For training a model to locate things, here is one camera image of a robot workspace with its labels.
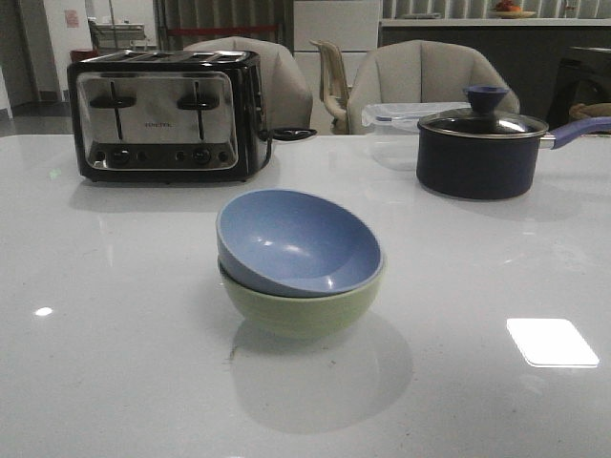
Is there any cream plastic chair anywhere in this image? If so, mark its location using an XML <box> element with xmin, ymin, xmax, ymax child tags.
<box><xmin>310</xmin><ymin>40</ymin><xmax>350</xmax><ymax>135</ymax></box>

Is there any fruit bowl on counter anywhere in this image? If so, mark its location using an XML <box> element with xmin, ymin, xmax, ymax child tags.
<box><xmin>491</xmin><ymin>0</ymin><xmax>537</xmax><ymax>19</ymax></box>

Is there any dark blue saucepan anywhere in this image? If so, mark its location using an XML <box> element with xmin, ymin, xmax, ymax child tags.
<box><xmin>416</xmin><ymin>116</ymin><xmax>610</xmax><ymax>200</ymax></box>

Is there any beige armchair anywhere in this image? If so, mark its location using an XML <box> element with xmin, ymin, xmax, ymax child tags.
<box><xmin>348</xmin><ymin>40</ymin><xmax>508</xmax><ymax>135</ymax></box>
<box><xmin>184</xmin><ymin>36</ymin><xmax>313</xmax><ymax>129</ymax></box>

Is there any black and chrome toaster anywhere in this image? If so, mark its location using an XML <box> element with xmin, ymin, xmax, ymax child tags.
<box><xmin>67</xmin><ymin>51</ymin><xmax>270</xmax><ymax>183</ymax></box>

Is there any beige armchair right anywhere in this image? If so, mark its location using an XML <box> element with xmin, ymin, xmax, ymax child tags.
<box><xmin>348</xmin><ymin>40</ymin><xmax>508</xmax><ymax>135</ymax></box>

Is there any white cabinet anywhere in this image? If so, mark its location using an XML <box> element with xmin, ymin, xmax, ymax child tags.
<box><xmin>293</xmin><ymin>1</ymin><xmax>381</xmax><ymax>94</ymax></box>

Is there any beige armchair left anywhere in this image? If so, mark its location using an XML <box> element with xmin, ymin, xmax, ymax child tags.
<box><xmin>184</xmin><ymin>36</ymin><xmax>313</xmax><ymax>129</ymax></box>

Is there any green bowl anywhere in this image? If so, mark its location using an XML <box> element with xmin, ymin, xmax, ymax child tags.
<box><xmin>219</xmin><ymin>264</ymin><xmax>387</xmax><ymax>340</ymax></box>

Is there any blue bowl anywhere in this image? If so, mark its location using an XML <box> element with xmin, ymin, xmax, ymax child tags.
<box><xmin>216</xmin><ymin>189</ymin><xmax>383</xmax><ymax>298</ymax></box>

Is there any black toaster power cord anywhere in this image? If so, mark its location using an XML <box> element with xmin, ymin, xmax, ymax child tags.
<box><xmin>260</xmin><ymin>126</ymin><xmax>318</xmax><ymax>173</ymax></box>

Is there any clear plastic food container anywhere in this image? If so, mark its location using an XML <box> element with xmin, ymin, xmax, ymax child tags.
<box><xmin>361</xmin><ymin>102</ymin><xmax>469</xmax><ymax>172</ymax></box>

